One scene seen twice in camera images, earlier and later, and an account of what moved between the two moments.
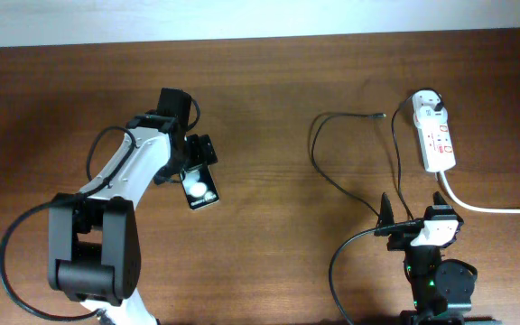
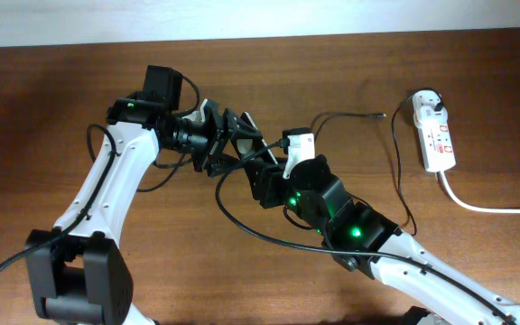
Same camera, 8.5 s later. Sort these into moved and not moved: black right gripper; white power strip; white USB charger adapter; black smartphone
Moved: black smartphone; black right gripper
Not moved: white power strip; white USB charger adapter
